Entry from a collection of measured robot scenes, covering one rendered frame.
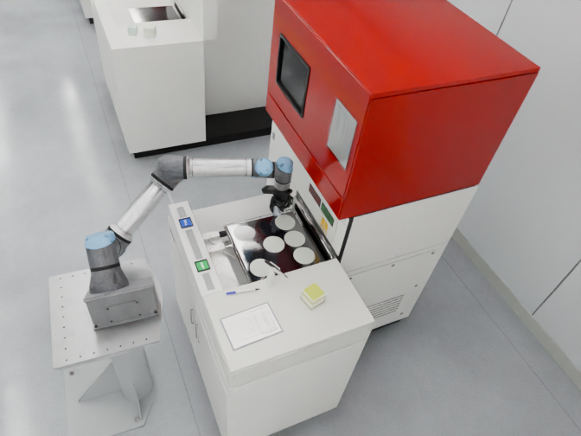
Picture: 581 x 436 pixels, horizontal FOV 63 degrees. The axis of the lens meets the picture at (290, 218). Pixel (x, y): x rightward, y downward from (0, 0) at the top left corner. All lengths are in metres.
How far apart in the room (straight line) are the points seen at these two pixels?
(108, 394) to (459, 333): 2.14
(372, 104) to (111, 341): 1.36
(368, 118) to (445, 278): 2.12
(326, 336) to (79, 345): 0.98
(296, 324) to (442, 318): 1.61
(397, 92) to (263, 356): 1.05
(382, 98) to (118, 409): 2.08
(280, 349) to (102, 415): 1.27
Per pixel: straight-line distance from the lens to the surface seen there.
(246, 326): 1.92
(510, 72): 1.98
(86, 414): 2.88
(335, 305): 2.02
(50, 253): 3.55
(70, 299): 2.25
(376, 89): 1.62
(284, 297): 2.00
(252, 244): 2.25
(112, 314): 2.07
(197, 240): 2.18
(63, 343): 2.15
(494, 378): 3.30
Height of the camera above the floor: 2.62
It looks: 46 degrees down
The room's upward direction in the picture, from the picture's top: 9 degrees clockwise
